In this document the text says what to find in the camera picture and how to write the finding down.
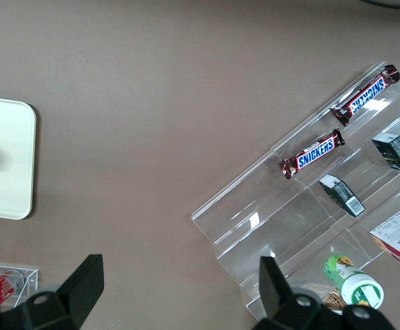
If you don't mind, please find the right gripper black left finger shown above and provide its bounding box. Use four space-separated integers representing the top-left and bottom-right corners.
0 254 105 330

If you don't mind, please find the small black carton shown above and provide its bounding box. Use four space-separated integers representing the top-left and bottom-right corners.
318 173 366 218
371 133 400 175

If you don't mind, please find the clear acrylic bottle rack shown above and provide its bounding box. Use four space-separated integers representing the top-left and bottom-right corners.
0 262 39 310

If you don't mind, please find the brown snickers bar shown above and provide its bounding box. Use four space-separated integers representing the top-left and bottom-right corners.
329 64 400 127
277 128 346 181

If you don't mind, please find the red can in basket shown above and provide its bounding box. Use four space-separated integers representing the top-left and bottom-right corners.
0 270 25 307

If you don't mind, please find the green white capped bottle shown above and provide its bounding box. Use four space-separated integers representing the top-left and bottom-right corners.
323 254 385 309

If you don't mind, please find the beige plastic tray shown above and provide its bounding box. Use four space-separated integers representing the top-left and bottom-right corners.
0 96 37 221

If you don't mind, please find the clear acrylic stepped display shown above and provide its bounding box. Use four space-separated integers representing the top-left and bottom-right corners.
190 61 400 319

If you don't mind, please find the black looped floor cable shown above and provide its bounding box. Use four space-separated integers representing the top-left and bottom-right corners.
357 0 400 10

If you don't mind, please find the light tan wicker basket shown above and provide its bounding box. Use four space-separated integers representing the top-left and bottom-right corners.
319 287 346 316

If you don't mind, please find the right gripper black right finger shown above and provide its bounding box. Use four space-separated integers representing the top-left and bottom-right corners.
253 255 397 330

